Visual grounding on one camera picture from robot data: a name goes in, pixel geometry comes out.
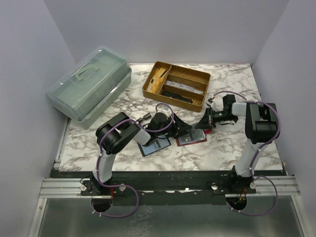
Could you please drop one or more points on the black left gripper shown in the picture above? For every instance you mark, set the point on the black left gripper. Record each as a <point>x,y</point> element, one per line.
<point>175,126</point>

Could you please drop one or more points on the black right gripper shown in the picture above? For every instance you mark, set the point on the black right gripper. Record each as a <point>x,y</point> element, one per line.
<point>211,118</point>

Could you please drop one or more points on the black VIP credit card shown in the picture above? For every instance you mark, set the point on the black VIP credit card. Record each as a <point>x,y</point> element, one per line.
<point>185,140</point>

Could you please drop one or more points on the red leather card holder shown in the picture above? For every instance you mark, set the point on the red leather card holder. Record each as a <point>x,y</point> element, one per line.
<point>197,136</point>

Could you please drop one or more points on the black leather card holder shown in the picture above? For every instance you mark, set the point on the black leather card holder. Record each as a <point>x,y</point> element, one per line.
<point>156,146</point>

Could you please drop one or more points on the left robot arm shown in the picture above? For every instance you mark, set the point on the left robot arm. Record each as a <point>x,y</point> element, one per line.
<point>114,135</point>

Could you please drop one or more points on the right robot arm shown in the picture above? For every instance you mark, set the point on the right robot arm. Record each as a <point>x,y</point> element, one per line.
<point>262,126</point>

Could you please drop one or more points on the black cards in tray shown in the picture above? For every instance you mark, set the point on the black cards in tray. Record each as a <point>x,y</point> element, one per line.
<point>176,96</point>

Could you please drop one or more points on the white cards in tray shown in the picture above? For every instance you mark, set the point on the white cards in tray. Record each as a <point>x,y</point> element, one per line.
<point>184,87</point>

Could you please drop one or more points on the gold cards in tray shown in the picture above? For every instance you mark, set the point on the gold cards in tray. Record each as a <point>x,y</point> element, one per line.
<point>156,80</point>

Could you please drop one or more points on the black T-shaped tool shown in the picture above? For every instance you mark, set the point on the black T-shaped tool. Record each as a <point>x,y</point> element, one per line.
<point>145,117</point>

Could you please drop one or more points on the woven wicker organizer tray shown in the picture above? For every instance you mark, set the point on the woven wicker organizer tray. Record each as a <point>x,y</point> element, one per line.
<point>197,79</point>

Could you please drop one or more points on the green plastic storage box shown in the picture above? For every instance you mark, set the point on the green plastic storage box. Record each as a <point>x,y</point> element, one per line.
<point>91,86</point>

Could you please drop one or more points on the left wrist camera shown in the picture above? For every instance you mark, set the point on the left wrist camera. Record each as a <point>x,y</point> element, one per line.
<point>166,110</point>

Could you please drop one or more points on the black mounting base rail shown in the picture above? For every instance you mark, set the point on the black mounting base rail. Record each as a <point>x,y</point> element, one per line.
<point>180,187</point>

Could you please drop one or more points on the aluminium extrusion rail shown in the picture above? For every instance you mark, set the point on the aluminium extrusion rail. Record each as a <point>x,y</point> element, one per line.
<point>61,188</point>

